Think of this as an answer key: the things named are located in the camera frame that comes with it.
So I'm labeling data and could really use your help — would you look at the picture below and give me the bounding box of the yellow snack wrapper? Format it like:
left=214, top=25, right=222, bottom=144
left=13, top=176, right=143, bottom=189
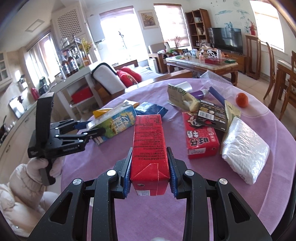
left=93, top=108, right=112, bottom=118

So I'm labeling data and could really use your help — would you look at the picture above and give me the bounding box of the green blue drink carton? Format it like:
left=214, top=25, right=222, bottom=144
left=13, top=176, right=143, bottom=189
left=86, top=101, right=137, bottom=145

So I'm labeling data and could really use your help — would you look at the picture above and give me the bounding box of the blue snack packet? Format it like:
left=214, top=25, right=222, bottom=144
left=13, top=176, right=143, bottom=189
left=135, top=102, right=168, bottom=117

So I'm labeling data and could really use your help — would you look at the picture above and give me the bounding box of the red drink carton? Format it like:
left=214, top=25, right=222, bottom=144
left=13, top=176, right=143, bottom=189
left=130, top=114, right=170, bottom=196

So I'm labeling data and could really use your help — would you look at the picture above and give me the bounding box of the white plastic bag packet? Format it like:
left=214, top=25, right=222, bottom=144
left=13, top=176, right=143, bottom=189
left=221, top=117, right=270, bottom=185

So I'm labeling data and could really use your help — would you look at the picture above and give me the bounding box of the red cartoon milk carton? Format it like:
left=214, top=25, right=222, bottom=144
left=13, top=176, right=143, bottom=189
left=182, top=112, right=220, bottom=159

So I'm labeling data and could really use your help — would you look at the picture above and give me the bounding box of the beige snack bag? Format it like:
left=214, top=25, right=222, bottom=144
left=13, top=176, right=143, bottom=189
left=167, top=84, right=200, bottom=112

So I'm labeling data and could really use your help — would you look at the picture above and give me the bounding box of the black barcode package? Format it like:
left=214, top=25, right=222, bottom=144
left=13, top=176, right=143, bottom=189
left=196, top=100, right=227, bottom=132

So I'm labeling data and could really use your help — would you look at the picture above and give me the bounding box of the purple tube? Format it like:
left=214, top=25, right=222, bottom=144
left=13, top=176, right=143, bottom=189
left=191, top=90, right=209, bottom=100

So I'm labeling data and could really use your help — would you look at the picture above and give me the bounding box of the beige green sachet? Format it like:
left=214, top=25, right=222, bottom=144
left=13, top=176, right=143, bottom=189
left=224, top=100, right=241, bottom=130

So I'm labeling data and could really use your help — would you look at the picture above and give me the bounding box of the orange tangerine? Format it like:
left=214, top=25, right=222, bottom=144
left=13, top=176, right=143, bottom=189
left=235, top=92, right=249, bottom=108

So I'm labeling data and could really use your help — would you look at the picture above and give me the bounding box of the left white gloved hand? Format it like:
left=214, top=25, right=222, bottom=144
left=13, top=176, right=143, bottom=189
left=26, top=157, right=65, bottom=184

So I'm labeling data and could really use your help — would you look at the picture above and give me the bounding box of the white shelf unit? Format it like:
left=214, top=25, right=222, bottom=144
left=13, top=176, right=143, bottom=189
left=51, top=61, right=103, bottom=120

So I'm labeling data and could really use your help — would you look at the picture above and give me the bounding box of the purple tablecloth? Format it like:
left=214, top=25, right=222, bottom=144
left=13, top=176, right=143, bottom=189
left=61, top=79, right=295, bottom=240

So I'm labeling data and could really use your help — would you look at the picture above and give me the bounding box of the white sofa cushion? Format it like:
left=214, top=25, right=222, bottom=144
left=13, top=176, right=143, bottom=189
left=91, top=62, right=126, bottom=94

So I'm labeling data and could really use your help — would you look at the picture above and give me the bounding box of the red cushion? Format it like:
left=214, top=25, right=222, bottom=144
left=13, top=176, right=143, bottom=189
left=116, top=67, right=142, bottom=88

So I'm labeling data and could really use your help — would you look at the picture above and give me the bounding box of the clear plastic tray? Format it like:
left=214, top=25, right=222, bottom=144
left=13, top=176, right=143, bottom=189
left=200, top=71, right=233, bottom=99

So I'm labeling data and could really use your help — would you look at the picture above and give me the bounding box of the wooden coffee table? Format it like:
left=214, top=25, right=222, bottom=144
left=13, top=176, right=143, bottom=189
left=166, top=57, right=238, bottom=86

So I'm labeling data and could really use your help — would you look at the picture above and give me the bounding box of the wooden bookshelf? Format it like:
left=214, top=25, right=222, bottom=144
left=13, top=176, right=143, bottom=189
left=185, top=9, right=211, bottom=49

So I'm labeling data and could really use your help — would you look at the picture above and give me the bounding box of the black television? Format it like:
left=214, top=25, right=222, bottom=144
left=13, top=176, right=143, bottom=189
left=208, top=28, right=243, bottom=54

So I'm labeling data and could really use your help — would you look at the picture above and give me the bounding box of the wooden dining table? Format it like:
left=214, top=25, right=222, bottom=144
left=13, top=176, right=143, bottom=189
left=268, top=60, right=292, bottom=112

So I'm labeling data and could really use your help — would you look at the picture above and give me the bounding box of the tall wooden stand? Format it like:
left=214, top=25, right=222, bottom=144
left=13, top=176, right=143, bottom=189
left=245, top=34, right=261, bottom=80

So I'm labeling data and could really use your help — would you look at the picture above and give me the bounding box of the sunflower picture frame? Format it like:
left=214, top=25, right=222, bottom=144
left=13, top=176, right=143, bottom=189
left=138, top=10, right=159, bottom=30

